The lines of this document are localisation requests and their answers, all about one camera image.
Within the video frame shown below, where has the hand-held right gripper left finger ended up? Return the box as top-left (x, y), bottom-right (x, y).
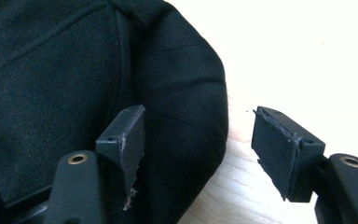
top-left (45, 104), bottom-right (146, 224)

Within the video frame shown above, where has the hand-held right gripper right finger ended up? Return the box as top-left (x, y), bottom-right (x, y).
top-left (251, 105), bottom-right (358, 224)

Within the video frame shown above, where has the black sweatshirt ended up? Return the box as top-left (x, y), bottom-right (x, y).
top-left (0, 0), bottom-right (230, 224)

